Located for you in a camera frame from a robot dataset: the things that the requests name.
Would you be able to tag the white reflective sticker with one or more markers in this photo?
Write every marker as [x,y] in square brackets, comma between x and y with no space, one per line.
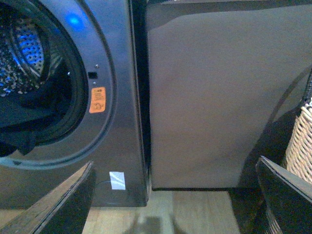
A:
[117,180]

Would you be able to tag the woven wicker laundry basket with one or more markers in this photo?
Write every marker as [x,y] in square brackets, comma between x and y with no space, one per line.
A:
[298,155]

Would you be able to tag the grey cabinet beside washer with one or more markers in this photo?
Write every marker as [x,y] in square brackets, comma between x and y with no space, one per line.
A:
[226,81]

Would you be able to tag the dark grey washing machine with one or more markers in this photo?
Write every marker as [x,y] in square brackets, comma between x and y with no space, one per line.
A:
[52,53]

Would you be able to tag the dark clothing in drum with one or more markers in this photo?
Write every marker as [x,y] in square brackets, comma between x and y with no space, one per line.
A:
[18,126]

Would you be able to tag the orange warning sticker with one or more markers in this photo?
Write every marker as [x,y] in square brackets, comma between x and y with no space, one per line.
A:
[98,100]

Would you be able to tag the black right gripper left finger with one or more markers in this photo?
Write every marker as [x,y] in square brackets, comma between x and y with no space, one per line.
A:
[64,210]

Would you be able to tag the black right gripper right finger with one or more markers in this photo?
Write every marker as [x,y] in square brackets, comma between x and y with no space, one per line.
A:
[288,200]

